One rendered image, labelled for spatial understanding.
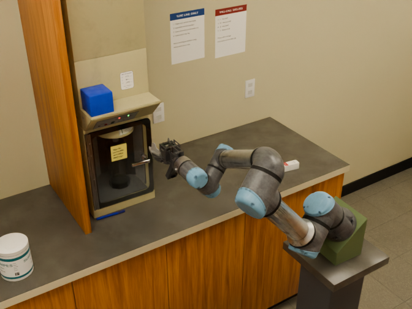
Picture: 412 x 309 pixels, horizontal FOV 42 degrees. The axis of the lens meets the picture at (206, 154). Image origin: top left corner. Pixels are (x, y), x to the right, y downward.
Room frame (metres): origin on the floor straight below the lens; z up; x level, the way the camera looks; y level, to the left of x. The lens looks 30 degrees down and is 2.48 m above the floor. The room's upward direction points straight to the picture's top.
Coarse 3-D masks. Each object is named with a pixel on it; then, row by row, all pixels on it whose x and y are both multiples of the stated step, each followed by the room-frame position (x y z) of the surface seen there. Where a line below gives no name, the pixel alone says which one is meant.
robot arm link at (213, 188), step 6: (210, 168) 1.86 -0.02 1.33; (210, 174) 1.84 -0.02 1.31; (216, 174) 1.84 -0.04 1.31; (222, 174) 1.86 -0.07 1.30; (210, 180) 1.82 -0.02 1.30; (216, 180) 1.83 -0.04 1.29; (204, 186) 1.79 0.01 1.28; (210, 186) 1.80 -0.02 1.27; (216, 186) 1.83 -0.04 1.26; (204, 192) 1.80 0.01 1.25; (210, 192) 1.81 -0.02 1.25; (216, 192) 1.82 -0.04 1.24
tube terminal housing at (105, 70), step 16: (144, 48) 2.20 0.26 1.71; (80, 64) 2.05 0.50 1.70; (96, 64) 2.09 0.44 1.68; (112, 64) 2.12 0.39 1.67; (128, 64) 2.16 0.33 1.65; (144, 64) 2.20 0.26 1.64; (80, 80) 2.05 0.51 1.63; (96, 80) 2.08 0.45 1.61; (112, 80) 2.12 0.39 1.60; (144, 80) 2.20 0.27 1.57; (80, 96) 2.04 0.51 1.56; (128, 96) 2.16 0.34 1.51; (80, 112) 2.04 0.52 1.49; (80, 128) 2.06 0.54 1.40; (80, 144) 2.08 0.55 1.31; (112, 208) 2.09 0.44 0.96
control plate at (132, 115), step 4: (136, 112) 2.08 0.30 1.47; (116, 116) 2.02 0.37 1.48; (120, 116) 2.04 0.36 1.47; (124, 116) 2.06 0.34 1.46; (128, 116) 2.08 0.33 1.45; (132, 116) 2.10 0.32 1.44; (104, 120) 2.00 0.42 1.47; (108, 120) 2.01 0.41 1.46; (112, 120) 2.04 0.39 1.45; (116, 120) 2.06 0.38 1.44; (120, 120) 2.08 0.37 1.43; (124, 120) 2.10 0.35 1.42; (96, 124) 2.00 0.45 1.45; (100, 124) 2.02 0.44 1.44; (108, 124) 2.06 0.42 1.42; (96, 128) 2.03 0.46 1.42
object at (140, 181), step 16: (112, 128) 2.09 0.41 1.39; (128, 128) 2.13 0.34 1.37; (144, 128) 2.17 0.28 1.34; (96, 144) 2.05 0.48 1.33; (112, 144) 2.09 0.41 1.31; (128, 144) 2.13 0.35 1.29; (144, 144) 2.17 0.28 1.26; (96, 160) 2.05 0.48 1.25; (128, 160) 2.13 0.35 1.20; (96, 176) 2.04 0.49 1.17; (112, 176) 2.08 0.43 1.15; (128, 176) 2.12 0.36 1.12; (144, 176) 2.16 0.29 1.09; (112, 192) 2.08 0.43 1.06; (128, 192) 2.12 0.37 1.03; (144, 192) 2.16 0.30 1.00
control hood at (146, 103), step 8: (136, 96) 2.15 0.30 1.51; (144, 96) 2.15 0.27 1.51; (152, 96) 2.15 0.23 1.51; (120, 104) 2.07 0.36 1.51; (128, 104) 2.07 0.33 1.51; (136, 104) 2.07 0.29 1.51; (144, 104) 2.07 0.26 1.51; (152, 104) 2.09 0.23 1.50; (112, 112) 2.00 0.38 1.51; (120, 112) 2.01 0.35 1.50; (128, 112) 2.04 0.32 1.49; (144, 112) 2.13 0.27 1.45; (152, 112) 2.17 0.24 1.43; (88, 120) 1.96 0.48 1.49; (96, 120) 1.96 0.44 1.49; (88, 128) 2.00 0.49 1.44
